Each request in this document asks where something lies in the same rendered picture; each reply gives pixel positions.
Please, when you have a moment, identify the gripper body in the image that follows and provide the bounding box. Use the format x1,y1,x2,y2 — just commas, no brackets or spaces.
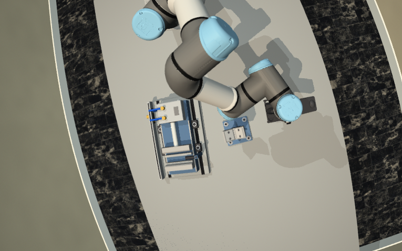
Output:
263,99,283,123

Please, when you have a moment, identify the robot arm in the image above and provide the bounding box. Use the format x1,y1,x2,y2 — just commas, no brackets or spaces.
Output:
132,0,317,123

